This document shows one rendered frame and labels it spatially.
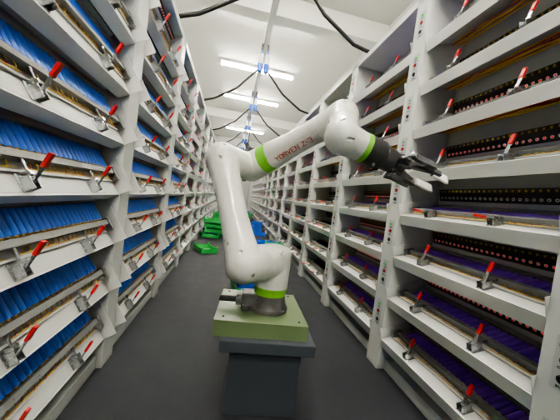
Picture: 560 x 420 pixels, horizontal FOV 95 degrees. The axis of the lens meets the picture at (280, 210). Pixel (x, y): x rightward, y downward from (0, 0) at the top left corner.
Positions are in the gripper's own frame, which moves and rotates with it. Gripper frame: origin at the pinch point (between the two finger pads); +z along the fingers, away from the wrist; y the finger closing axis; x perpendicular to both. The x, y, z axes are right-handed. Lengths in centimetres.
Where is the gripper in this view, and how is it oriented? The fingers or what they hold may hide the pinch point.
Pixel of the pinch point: (431, 181)
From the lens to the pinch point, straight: 100.0
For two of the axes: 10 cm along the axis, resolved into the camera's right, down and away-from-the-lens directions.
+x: -2.4, 8.4, -4.9
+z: 9.1, 3.7, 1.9
